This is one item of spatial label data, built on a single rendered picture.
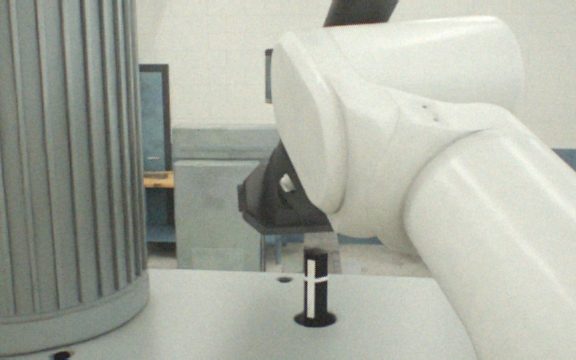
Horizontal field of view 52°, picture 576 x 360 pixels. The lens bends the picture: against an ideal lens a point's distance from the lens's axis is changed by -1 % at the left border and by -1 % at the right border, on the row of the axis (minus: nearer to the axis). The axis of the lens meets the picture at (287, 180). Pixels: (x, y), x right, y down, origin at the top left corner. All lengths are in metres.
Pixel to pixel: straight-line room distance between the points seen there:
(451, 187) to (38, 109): 0.32
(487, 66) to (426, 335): 0.25
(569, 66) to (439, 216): 7.20
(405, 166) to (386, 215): 0.02
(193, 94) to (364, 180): 6.98
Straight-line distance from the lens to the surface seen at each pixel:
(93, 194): 0.47
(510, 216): 0.20
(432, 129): 0.23
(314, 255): 0.49
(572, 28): 7.42
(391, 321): 0.52
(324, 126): 0.24
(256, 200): 0.47
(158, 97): 7.26
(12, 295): 0.48
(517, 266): 0.19
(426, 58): 0.30
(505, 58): 0.32
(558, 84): 7.38
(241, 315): 0.52
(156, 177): 6.78
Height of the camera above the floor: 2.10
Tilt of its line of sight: 11 degrees down
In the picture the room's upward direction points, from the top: straight up
